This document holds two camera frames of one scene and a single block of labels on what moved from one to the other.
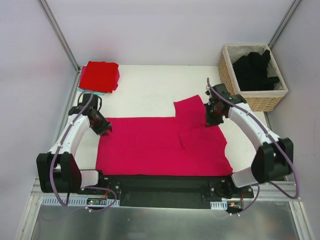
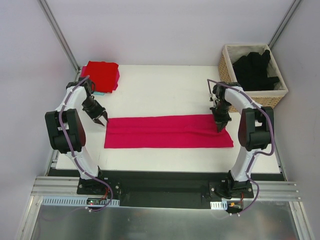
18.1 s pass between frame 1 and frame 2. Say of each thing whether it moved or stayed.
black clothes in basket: stayed
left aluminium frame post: stayed
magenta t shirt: moved
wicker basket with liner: stayed
